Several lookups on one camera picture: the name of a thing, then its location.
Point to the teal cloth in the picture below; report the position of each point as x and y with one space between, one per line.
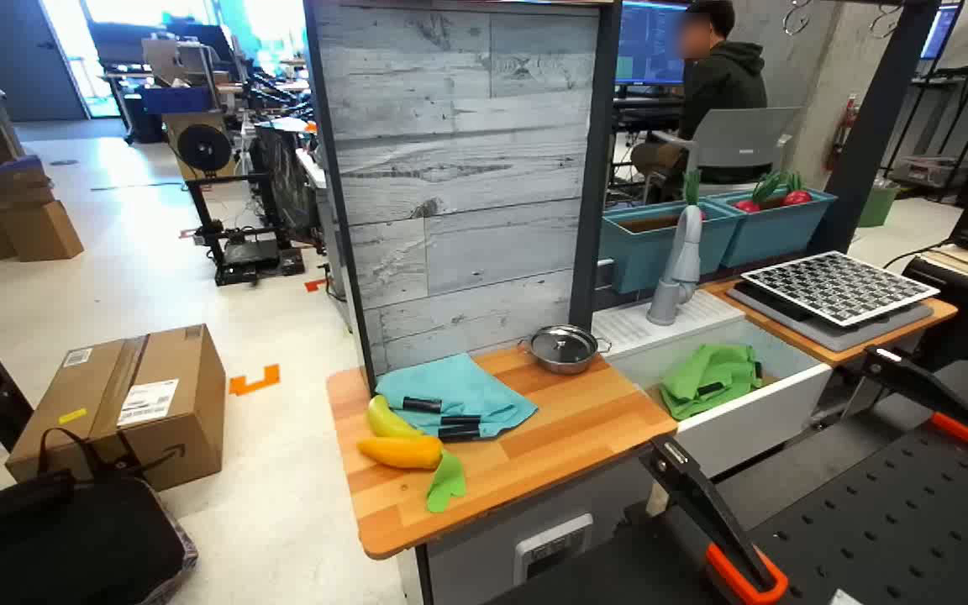
470 387

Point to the white sink basin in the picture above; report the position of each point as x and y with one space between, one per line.
746 422

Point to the green toy vegetable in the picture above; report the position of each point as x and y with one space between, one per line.
773 185

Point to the seated person in black hoodie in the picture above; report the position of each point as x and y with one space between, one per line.
721 77

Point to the black equipment cart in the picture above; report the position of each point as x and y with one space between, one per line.
234 185

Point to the red fire extinguisher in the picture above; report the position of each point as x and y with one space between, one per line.
838 135

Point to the computer monitor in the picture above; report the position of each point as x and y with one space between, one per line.
649 46

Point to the black bag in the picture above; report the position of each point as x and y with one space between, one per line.
57 539

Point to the small silver pot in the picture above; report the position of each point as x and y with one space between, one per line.
564 367

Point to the yellow banana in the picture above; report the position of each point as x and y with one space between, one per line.
400 452

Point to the grid-patterned dish rack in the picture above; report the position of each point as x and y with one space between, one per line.
838 286

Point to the green toy leaf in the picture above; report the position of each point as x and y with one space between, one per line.
443 485

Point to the yellow-green toy banana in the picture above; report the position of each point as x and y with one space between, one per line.
384 417

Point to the grey tray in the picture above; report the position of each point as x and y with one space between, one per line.
832 332

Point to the cardboard box with label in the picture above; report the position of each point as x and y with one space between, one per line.
125 406

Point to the green waste bin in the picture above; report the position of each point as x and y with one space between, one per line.
875 204

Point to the grey office chair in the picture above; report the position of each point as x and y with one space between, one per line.
745 143

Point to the grey stone backsplash panel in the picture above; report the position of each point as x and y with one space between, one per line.
453 171

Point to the black perforated board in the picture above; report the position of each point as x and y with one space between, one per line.
898 525

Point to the stacked cardboard boxes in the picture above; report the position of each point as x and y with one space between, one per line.
9 219

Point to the small black marker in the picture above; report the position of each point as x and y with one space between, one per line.
420 406

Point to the black clamp with orange tip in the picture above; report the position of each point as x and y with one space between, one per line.
714 515
926 397

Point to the green cloth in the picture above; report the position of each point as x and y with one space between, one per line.
709 376

